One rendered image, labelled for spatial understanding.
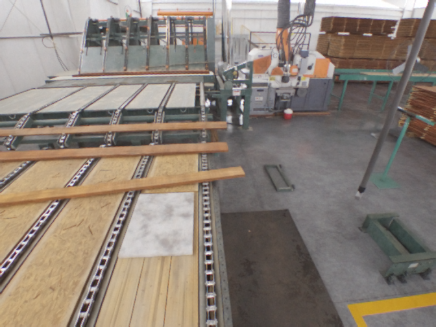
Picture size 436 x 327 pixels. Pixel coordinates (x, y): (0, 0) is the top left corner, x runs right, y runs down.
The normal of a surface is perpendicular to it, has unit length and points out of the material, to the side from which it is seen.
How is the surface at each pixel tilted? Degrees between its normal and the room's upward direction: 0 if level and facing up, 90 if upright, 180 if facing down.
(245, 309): 0
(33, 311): 0
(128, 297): 0
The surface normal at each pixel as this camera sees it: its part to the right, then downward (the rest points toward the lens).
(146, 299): 0.00, -0.86
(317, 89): 0.07, 0.51
